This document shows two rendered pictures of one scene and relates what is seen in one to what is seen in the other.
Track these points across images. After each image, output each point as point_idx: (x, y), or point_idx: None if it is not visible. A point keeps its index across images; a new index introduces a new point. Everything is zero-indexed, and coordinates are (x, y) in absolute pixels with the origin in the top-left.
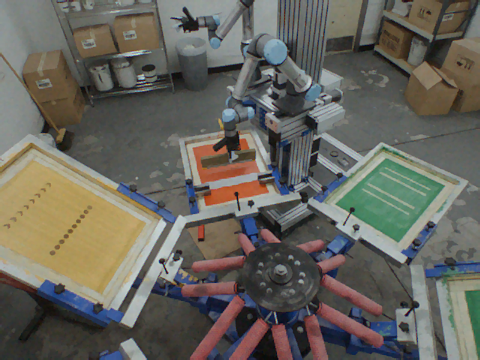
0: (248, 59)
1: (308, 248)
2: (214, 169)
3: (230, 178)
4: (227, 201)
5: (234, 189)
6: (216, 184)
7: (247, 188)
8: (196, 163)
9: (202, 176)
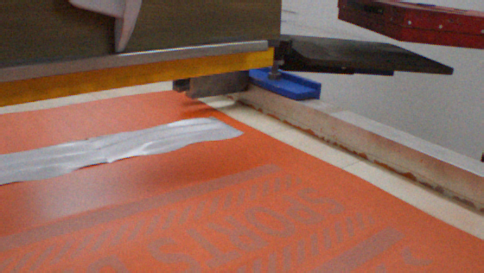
0: None
1: None
2: (245, 187)
3: (109, 153)
4: (97, 101)
5: (76, 128)
6: (176, 127)
7: (3, 135)
8: (398, 199)
9: (286, 151)
